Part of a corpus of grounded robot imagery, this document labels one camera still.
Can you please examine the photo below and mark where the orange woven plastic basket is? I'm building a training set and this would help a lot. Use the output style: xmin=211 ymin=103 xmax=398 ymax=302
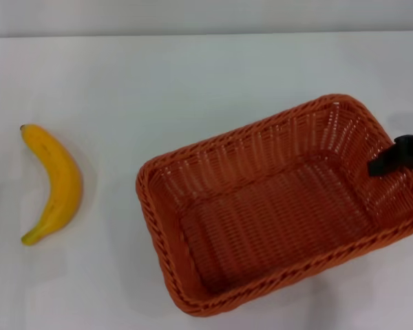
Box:
xmin=136 ymin=92 xmax=413 ymax=316

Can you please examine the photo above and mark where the yellow banana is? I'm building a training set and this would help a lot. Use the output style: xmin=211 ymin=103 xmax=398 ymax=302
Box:
xmin=19 ymin=124 xmax=83 ymax=246

